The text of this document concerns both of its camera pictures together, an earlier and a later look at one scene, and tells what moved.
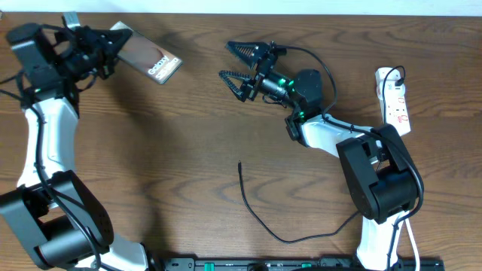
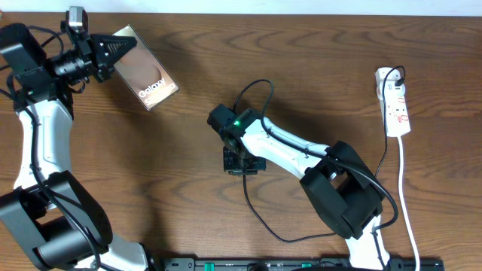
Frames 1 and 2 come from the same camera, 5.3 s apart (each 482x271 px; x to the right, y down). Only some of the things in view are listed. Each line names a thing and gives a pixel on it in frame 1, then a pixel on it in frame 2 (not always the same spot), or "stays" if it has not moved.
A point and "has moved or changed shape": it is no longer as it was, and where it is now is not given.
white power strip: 397,115 stays
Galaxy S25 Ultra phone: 145,57 has moved or changed shape
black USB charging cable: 352,219 stays
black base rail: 288,264 stays
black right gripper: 248,91 -> 228,166
